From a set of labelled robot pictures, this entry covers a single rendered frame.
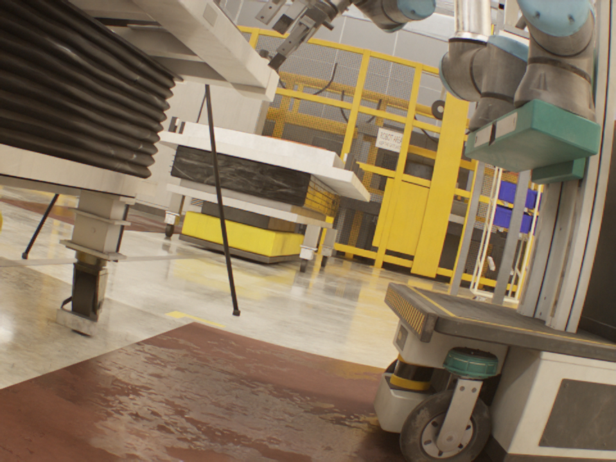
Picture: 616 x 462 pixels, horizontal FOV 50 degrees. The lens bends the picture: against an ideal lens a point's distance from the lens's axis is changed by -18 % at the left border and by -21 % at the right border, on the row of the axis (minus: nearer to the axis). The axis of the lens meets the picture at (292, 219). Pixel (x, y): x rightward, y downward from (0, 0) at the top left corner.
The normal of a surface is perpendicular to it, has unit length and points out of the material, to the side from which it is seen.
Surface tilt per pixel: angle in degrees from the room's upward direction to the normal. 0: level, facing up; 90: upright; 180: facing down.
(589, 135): 90
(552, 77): 70
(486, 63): 90
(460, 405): 90
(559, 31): 167
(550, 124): 90
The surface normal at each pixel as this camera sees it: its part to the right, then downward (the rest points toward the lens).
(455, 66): -0.92, -0.05
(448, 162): -0.14, -0.03
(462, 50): -0.60, 0.02
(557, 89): -0.26, -0.41
